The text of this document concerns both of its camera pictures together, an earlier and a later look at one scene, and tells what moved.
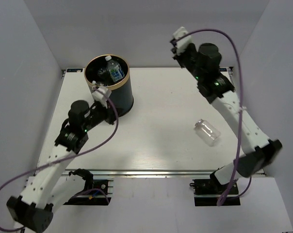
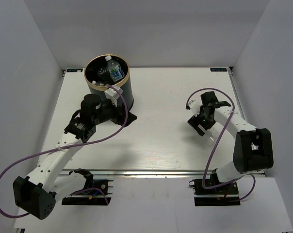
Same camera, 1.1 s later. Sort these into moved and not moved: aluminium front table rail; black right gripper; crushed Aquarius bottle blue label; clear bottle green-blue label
Moved: black right gripper
Not moved: aluminium front table rail; crushed Aquarius bottle blue label; clear bottle green-blue label
